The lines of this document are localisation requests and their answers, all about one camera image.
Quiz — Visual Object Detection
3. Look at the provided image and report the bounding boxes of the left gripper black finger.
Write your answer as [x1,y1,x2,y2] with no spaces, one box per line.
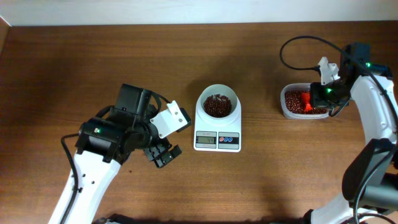
[154,145,182,169]
[143,138,172,161]

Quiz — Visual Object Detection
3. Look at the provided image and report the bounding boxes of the orange measuring scoop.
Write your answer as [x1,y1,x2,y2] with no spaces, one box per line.
[300,91,313,113]

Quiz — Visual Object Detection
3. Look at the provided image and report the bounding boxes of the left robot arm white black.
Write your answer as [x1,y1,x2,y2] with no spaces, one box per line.
[49,84,192,223]

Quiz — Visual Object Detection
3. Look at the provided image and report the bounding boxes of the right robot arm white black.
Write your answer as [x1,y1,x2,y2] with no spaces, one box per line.
[303,43,397,223]

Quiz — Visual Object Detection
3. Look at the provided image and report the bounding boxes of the white digital kitchen scale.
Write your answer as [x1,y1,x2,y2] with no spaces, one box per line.
[193,91,242,152]

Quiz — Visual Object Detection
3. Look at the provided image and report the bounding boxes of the clear plastic bean container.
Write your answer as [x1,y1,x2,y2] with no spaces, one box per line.
[280,83,328,119]

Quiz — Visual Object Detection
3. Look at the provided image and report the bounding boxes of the red adzuki beans in container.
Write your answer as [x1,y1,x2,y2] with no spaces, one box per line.
[285,91,328,114]

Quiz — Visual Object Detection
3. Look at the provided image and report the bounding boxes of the red beans in bowl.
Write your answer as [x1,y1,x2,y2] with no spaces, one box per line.
[203,94,232,118]

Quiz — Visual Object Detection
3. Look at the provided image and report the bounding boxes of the white round bowl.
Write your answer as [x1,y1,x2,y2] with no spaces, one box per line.
[197,84,241,119]

